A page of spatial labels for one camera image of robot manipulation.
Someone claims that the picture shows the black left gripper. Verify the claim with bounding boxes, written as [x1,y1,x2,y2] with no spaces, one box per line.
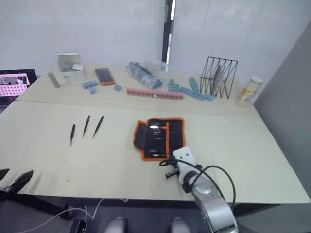
[0,168,34,203]

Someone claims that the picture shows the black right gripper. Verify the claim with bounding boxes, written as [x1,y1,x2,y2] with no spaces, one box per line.
[165,167,182,180]

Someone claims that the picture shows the black orange-trimmed tool roll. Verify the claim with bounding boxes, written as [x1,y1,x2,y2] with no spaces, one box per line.
[133,117,187,162]

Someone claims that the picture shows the short black tweezers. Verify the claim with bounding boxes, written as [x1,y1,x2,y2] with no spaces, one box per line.
[69,124,76,147]

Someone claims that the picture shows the long black tweezers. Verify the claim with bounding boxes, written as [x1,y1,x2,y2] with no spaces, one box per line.
[82,115,91,138]
[92,116,104,139]

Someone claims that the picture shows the gray rounded shape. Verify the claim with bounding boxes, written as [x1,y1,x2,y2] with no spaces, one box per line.
[169,216,190,233]
[105,216,128,233]

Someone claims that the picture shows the long blue block strip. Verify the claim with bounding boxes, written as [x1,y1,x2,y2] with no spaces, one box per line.
[179,85,215,102]

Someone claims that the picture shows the pink block row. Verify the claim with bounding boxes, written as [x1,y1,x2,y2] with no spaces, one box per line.
[126,87,185,100]

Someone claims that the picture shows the black device under table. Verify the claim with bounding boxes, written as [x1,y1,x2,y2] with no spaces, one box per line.
[71,206,88,233]

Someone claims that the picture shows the blue block stack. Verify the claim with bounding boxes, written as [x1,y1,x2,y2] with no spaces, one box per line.
[168,78,181,93]

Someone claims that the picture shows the short blue block strip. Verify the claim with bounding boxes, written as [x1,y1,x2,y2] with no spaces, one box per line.
[189,77,200,94]

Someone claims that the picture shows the laptop screen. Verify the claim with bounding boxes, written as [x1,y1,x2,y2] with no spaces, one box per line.
[0,69,39,115]

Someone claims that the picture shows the plastic bag of blue parts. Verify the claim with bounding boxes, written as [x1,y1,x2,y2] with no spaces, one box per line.
[125,61,164,90]

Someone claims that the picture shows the gray sheet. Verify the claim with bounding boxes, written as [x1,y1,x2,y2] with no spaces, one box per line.
[209,64,224,94]

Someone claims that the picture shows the gray metal bar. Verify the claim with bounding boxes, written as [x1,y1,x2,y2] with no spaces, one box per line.
[46,71,61,89]

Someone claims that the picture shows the white yellow bottle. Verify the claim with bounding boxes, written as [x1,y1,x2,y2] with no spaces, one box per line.
[236,75,264,108]

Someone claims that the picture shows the black orange flat case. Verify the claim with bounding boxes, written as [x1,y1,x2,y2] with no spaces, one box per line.
[94,67,116,86]

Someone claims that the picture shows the open white cardboard box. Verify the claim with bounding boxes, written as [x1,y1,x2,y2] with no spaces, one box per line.
[55,52,86,82]

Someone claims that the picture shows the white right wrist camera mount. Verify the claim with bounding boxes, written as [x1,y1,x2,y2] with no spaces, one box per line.
[172,146,203,188]

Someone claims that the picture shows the white cable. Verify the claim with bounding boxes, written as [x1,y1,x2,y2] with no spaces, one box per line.
[23,197,129,233]

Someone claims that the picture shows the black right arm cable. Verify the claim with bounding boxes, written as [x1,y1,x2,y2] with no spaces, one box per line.
[159,158,237,211]

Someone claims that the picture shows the black wire rack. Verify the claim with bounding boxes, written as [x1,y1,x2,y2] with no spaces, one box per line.
[200,56,239,100]

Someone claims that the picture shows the black vertical post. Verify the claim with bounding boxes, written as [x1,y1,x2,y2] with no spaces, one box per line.
[162,0,176,65]

